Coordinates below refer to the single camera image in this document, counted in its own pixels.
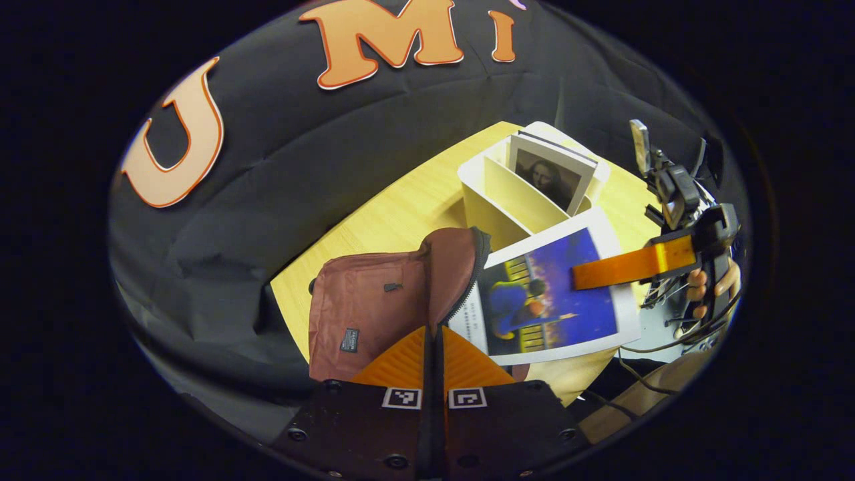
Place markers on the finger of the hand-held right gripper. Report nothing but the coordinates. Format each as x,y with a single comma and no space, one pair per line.
628,266

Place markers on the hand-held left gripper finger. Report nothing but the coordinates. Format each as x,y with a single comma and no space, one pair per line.
428,427
439,427

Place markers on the blue cover book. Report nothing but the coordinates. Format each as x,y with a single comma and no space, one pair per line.
574,314

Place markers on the portrait cover book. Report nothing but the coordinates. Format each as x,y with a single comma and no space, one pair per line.
551,177

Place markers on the maroon schoolbag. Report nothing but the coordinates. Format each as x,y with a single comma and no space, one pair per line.
374,307

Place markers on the white bookshelf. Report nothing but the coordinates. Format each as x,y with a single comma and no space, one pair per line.
501,200

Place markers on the black backdrop cloth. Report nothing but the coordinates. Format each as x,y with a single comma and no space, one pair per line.
280,174

